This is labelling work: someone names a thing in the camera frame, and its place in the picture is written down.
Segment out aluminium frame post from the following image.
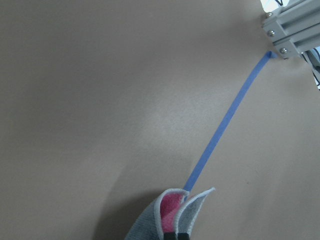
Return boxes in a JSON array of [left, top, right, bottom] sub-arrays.
[[261, 0, 320, 59]]

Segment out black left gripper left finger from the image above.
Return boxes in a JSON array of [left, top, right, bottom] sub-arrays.
[[163, 232, 176, 240]]

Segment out pink and grey towel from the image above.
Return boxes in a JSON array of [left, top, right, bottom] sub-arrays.
[[125, 188, 215, 240]]

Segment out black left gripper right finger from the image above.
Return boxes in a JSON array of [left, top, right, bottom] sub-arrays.
[[178, 232, 189, 240]]

